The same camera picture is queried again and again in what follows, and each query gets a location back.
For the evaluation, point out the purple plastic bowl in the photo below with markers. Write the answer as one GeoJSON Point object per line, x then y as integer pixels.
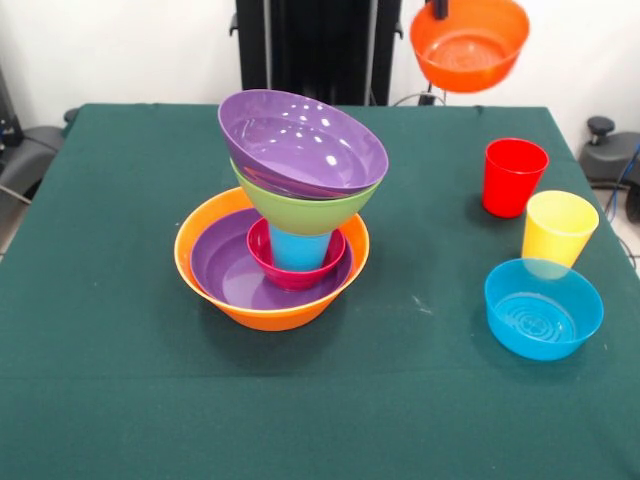
{"type": "Point", "coordinates": [300, 145]}
{"type": "Point", "coordinates": [220, 265]}

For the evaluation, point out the pink plastic bowl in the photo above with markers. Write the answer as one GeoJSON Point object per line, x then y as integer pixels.
{"type": "Point", "coordinates": [260, 255]}

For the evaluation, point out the red plastic cup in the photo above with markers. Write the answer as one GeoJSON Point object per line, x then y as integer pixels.
{"type": "Point", "coordinates": [512, 185]}

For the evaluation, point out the blue plastic bowl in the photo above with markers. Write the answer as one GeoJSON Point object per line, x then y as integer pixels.
{"type": "Point", "coordinates": [542, 320]}

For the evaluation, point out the small red-orange plastic bowl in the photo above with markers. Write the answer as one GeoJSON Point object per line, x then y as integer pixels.
{"type": "Point", "coordinates": [470, 55]}

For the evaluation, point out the large orange plastic bowl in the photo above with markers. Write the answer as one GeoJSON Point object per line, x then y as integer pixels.
{"type": "Point", "coordinates": [272, 320]}

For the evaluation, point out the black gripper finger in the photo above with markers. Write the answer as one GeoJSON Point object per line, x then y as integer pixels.
{"type": "Point", "coordinates": [441, 9]}

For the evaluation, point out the black padded chair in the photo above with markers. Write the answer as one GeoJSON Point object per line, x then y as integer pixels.
{"type": "Point", "coordinates": [30, 155]}

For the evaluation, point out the yellow plastic cup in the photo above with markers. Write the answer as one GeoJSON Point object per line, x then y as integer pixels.
{"type": "Point", "coordinates": [555, 235]}

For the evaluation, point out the dark green tablecloth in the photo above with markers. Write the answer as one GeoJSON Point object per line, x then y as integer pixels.
{"type": "Point", "coordinates": [320, 400]}

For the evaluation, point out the blue plastic cup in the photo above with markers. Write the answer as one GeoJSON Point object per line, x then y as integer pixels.
{"type": "Point", "coordinates": [297, 250]}

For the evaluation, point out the green plastic bowl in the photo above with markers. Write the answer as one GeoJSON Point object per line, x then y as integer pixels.
{"type": "Point", "coordinates": [310, 212]}

